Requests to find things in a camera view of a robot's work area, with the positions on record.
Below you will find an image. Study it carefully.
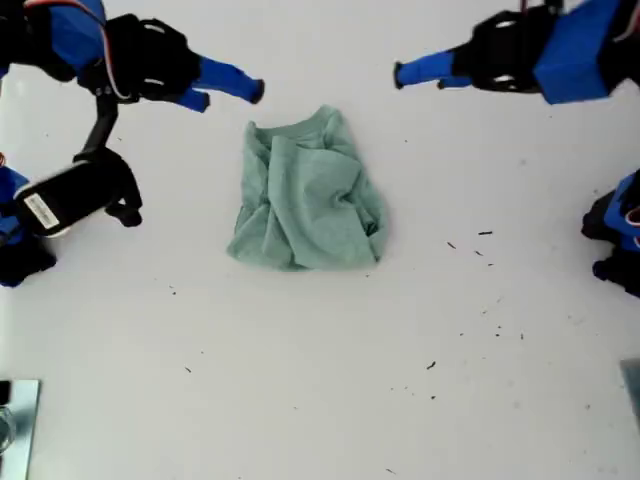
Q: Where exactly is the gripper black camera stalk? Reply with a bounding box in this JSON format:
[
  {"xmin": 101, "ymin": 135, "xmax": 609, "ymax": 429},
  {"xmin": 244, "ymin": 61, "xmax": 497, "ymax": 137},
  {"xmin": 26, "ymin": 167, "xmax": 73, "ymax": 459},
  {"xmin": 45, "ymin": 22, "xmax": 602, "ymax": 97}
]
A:
[{"xmin": 73, "ymin": 93, "xmax": 145, "ymax": 229}]

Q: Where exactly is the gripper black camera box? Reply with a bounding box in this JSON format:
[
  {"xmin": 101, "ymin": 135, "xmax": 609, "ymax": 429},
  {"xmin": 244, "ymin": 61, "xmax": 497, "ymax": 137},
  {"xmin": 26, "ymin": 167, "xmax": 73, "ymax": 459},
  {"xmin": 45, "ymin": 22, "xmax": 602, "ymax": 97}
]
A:
[{"xmin": 13, "ymin": 160, "xmax": 110, "ymax": 239}]

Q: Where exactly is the green t-shirt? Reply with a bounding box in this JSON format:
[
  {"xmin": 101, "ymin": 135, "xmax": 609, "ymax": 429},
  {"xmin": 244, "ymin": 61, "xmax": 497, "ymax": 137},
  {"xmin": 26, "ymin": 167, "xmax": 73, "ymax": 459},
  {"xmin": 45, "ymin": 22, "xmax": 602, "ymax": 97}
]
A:
[{"xmin": 225, "ymin": 103, "xmax": 391, "ymax": 274}]

